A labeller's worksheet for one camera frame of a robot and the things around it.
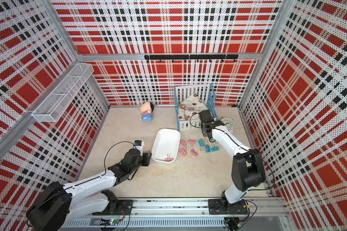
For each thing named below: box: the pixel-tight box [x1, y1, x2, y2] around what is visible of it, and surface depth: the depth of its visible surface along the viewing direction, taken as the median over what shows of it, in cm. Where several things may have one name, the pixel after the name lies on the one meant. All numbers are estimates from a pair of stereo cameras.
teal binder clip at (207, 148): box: [204, 144, 212, 153], surface depth 97 cm
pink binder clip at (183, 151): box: [178, 146, 188, 157], surface depth 95 cm
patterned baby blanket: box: [177, 92, 209, 121], surface depth 117 cm
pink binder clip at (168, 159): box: [164, 154, 174, 162], surface depth 92 cm
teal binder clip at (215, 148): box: [211, 146, 220, 152], surface depth 97 cm
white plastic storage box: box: [150, 128, 181, 165], surface depth 96 cm
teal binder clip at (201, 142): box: [197, 138, 205, 148], surface depth 99 cm
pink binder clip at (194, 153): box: [188, 149, 199, 158], surface depth 95 cm
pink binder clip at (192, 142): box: [188, 139, 197, 149], surface depth 100 cm
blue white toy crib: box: [174, 83, 219, 132], surface depth 114 cm
